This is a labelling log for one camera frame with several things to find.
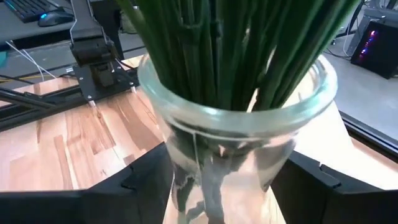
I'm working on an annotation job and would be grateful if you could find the yellow cable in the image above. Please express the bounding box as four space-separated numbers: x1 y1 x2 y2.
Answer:
0 74 57 83

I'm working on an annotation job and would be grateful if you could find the black aluminium rig frame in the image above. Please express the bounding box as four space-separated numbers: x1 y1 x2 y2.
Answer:
0 55 398 162

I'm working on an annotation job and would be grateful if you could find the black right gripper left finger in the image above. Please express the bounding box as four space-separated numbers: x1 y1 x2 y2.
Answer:
0 142 174 224

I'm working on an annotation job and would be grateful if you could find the white cable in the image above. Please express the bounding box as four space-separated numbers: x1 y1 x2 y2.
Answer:
5 40 57 80

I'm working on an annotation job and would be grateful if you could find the purple artificial flower bunch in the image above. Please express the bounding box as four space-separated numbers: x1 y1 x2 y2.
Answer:
217 0 361 194

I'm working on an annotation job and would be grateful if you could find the backlit computer keyboard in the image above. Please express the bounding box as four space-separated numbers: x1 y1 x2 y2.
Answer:
2 0 60 23

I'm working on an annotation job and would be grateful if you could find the black desk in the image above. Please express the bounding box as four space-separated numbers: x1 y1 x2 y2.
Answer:
0 0 125 47

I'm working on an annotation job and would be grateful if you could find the black computer mouse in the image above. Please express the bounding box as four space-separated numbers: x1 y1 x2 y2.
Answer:
37 11 75 27

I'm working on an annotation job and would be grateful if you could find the black computer tower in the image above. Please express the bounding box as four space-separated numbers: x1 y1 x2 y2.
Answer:
350 21 398 80

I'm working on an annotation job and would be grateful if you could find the clear glass vase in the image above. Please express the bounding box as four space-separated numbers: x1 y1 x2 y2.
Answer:
136 52 339 224

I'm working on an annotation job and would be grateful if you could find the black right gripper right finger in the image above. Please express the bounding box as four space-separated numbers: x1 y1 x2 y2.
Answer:
269 151 398 224

